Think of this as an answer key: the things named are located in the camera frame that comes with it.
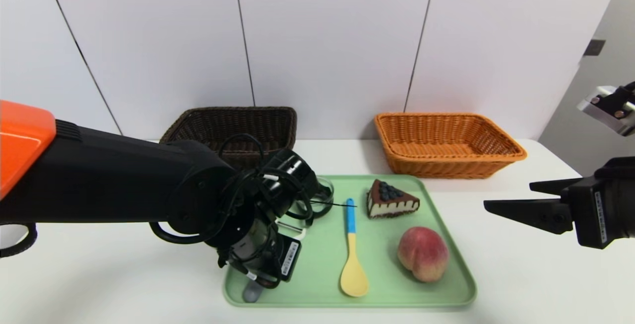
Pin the orange wicker basket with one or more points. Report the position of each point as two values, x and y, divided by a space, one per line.
446 140

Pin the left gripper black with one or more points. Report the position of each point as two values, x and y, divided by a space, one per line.
289 259

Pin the dark wall plate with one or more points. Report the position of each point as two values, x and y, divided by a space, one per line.
594 47

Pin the chocolate blueberry cake slice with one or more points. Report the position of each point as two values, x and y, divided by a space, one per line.
389 200

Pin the dark brown wicker basket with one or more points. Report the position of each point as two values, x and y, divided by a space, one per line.
238 123

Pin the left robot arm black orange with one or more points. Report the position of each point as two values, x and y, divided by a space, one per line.
99 180

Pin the black zip tie tail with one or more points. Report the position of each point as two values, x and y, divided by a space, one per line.
337 205

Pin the glass cup with black holder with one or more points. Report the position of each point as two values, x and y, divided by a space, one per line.
325 197

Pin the pink yellow peach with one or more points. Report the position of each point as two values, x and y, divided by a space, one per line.
424 254

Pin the light green plastic tray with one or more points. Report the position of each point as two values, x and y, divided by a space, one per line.
387 284

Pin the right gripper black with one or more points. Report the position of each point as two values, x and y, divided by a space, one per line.
593 213

